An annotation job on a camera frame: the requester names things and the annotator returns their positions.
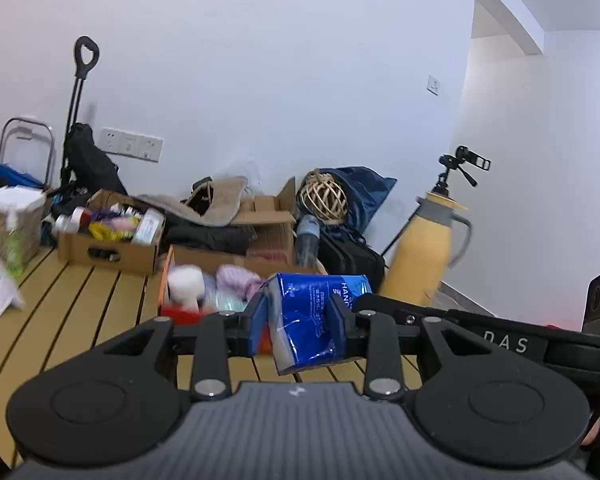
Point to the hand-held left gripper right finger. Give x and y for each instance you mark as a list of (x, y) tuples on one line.
[(341, 320)]

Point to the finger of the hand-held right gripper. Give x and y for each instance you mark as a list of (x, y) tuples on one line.
[(405, 309)]

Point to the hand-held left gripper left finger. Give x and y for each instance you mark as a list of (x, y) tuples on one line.
[(257, 322)]

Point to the blue tissue packet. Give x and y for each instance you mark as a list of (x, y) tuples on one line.
[(310, 320)]

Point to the lavender fluffy towel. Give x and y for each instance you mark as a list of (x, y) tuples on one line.
[(237, 280)]

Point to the red cardboard box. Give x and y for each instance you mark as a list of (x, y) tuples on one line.
[(180, 317)]

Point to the yellow thermos jug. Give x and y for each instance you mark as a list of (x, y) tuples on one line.
[(420, 260)]

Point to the black bag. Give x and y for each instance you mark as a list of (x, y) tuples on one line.
[(350, 260)]

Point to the blue water bottle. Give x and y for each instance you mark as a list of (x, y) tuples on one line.
[(307, 240)]

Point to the open brown cardboard box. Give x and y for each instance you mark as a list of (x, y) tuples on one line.
[(270, 230)]

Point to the black jacket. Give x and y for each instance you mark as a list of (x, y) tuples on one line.
[(210, 237)]

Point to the rattan ball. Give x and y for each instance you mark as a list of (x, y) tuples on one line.
[(324, 197)]

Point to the brown cardboard tray box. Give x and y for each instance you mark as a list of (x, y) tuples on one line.
[(105, 255)]

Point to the yellow packet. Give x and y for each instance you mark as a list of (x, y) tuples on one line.
[(102, 230)]

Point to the white bottle red cap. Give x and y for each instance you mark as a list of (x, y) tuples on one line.
[(72, 220)]

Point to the black hand cart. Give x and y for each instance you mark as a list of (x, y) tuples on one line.
[(87, 165)]

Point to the clear storage container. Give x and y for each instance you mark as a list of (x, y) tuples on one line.
[(27, 220)]

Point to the green spray bottle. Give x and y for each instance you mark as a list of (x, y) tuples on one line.
[(14, 250)]

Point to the blue cloth bag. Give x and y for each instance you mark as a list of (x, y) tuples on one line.
[(17, 177)]

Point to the black tripod with camera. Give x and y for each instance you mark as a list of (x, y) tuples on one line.
[(460, 165)]

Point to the white wall socket strip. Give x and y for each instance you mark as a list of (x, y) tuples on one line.
[(130, 144)]

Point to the white light switch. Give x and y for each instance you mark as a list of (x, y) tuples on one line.
[(433, 85)]

